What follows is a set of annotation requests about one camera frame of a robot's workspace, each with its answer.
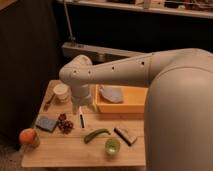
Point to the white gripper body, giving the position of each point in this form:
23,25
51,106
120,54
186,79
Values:
81,96

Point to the dark red grape bunch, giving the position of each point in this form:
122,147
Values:
64,125

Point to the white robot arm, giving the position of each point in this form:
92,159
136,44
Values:
178,116

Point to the white paper cup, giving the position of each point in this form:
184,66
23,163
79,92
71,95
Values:
62,92

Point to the green plastic cup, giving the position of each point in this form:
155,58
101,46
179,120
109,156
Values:
112,146

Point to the small metal fork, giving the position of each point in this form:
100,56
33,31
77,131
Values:
48,103

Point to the grey cloth in bin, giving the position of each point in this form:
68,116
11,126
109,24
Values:
111,94

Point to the blue sponge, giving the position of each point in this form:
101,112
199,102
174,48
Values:
46,124

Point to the yellow plastic bin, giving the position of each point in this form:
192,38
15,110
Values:
133,100

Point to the brown chocolate bar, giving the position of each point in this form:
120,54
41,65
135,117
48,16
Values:
125,135

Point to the orange fruit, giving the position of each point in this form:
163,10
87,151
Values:
24,132

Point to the grey metal shelf rail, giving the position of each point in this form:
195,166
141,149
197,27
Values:
96,53

